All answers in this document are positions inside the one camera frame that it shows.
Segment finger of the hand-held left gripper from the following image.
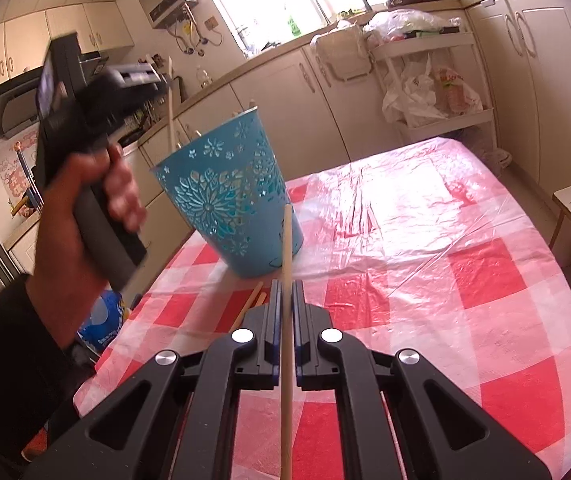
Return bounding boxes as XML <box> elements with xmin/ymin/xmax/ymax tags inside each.
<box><xmin>113</xmin><ymin>62</ymin><xmax>165</xmax><ymax>93</ymax></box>

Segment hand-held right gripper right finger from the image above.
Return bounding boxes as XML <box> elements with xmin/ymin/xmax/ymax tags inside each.
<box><xmin>291</xmin><ymin>280</ymin><xmax>552</xmax><ymax>480</ymax></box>

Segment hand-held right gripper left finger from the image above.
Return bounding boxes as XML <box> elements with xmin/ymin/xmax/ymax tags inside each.
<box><xmin>23</xmin><ymin>280</ymin><xmax>282</xmax><ymax>480</ymax></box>

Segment pile of wooden chopsticks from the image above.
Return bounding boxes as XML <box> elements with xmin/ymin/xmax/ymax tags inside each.
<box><xmin>230</xmin><ymin>282</ymin><xmax>269</xmax><ymax>333</ymax></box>

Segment blue perforated utensil holder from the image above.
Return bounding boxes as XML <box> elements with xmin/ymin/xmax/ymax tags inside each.
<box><xmin>152</xmin><ymin>107</ymin><xmax>304</xmax><ymax>279</ymax></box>

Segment person's left forearm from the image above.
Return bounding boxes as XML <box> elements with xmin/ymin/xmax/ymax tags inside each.
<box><xmin>0</xmin><ymin>245</ymin><xmax>116</xmax><ymax>466</ymax></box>

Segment person's left hand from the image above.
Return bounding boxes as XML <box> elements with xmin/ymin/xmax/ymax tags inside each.
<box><xmin>34</xmin><ymin>144</ymin><xmax>147</xmax><ymax>263</ymax></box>

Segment black range hood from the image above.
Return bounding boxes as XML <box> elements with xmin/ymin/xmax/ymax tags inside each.
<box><xmin>0</xmin><ymin>67</ymin><xmax>46</xmax><ymax>148</ymax></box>

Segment cream upper cabinets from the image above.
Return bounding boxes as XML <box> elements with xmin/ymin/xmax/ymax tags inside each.
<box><xmin>0</xmin><ymin>0</ymin><xmax>134</xmax><ymax>96</ymax></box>

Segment cream base cabinets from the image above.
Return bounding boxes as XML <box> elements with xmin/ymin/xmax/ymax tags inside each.
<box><xmin>116</xmin><ymin>42</ymin><xmax>403</xmax><ymax>256</ymax></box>

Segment red white checkered tablecloth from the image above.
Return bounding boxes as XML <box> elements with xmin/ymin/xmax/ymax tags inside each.
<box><xmin>73</xmin><ymin>136</ymin><xmax>571</xmax><ymax>480</ymax></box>

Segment blue printed bag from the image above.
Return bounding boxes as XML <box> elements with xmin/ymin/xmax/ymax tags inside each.
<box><xmin>78</xmin><ymin>290</ymin><xmax>129</xmax><ymax>353</ymax></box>

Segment metal faucet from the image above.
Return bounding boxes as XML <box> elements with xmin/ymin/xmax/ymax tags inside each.
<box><xmin>299</xmin><ymin>0</ymin><xmax>331</xmax><ymax>26</ymax></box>

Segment white plastic bag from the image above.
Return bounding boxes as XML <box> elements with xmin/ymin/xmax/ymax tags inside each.
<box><xmin>383</xmin><ymin>57</ymin><xmax>441</xmax><ymax>128</ymax></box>

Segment clear plastic bag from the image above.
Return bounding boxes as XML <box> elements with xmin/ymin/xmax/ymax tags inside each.
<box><xmin>363</xmin><ymin>9</ymin><xmax>461</xmax><ymax>41</ymax></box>

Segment white shelf cart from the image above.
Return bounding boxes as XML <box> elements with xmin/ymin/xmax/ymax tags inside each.
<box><xmin>368</xmin><ymin>27</ymin><xmax>496</xmax><ymax>146</ymax></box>

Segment orange printed plastic bag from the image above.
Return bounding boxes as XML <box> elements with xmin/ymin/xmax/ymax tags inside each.
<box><xmin>433</xmin><ymin>67</ymin><xmax>483</xmax><ymax>116</ymax></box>

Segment cream tall cabinets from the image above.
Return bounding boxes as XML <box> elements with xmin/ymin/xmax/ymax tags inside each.
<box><xmin>465</xmin><ymin>0</ymin><xmax>571</xmax><ymax>211</ymax></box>

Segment pink wall poster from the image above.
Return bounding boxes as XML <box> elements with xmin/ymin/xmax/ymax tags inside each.
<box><xmin>0</xmin><ymin>127</ymin><xmax>44</xmax><ymax>218</ymax></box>

